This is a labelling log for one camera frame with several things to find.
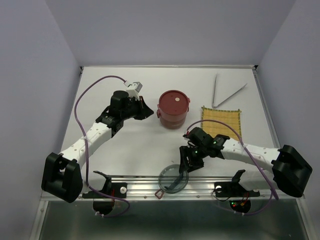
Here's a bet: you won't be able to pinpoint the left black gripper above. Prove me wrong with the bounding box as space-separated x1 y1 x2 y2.
121 96 154 121

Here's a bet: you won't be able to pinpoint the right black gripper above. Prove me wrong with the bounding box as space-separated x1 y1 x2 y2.
178 144 208 174

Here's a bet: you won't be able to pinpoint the red steel bowl with clips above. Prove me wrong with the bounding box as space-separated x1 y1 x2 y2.
156 106 189 122

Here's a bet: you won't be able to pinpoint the red steel lunch bowl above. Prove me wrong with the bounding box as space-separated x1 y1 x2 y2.
160 118 185 130

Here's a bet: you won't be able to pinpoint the metal tongs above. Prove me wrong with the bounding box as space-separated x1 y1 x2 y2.
211 73 247 109

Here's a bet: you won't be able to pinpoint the yellow bamboo mat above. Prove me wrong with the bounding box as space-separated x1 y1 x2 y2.
201 106 242 140

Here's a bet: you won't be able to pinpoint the grey lid with red clips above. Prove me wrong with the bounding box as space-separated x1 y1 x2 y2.
154 164 189 200

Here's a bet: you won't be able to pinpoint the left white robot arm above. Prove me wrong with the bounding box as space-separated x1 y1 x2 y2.
41 90 154 203

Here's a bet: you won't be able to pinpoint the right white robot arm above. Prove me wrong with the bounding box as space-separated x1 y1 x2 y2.
179 127 313 198

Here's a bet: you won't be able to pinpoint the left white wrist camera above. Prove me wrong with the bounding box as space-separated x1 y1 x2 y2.
124 81 143 99

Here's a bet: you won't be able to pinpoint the aluminium front rail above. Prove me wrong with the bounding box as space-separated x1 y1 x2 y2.
39 176 306 201

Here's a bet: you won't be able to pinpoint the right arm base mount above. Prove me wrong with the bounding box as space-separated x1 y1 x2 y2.
211 181 260 215

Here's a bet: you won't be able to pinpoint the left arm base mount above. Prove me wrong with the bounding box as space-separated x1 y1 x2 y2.
81 182 131 218

